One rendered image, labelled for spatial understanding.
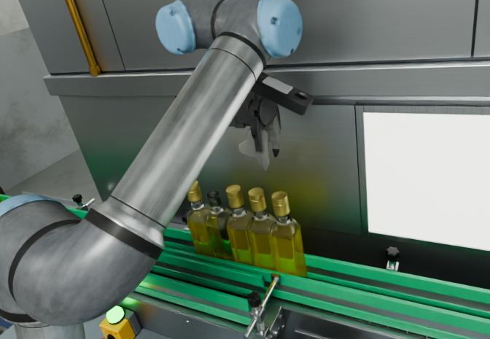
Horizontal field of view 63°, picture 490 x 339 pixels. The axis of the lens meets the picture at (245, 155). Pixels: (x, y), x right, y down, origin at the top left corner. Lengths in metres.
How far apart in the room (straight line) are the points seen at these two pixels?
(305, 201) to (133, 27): 0.61
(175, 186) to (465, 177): 0.61
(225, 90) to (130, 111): 0.74
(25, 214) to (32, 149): 3.91
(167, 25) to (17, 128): 3.81
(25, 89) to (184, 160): 3.97
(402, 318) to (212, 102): 0.64
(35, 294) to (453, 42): 0.74
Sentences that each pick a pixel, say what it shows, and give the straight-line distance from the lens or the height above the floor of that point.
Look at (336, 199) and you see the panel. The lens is 0.98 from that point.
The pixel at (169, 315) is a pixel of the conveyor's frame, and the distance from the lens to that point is 1.11.
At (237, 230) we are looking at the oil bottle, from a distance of 0.96.
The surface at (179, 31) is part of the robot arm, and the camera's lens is 0.61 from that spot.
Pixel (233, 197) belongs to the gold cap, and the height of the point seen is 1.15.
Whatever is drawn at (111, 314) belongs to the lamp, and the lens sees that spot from 1.20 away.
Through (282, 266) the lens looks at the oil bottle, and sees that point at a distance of 0.97.
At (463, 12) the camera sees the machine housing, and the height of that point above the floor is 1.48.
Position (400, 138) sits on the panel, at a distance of 0.87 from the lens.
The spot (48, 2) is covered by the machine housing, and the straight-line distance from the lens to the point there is 1.28.
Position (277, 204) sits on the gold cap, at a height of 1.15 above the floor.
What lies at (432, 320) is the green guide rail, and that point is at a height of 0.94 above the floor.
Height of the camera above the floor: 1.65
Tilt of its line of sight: 28 degrees down
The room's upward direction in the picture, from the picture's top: 11 degrees counter-clockwise
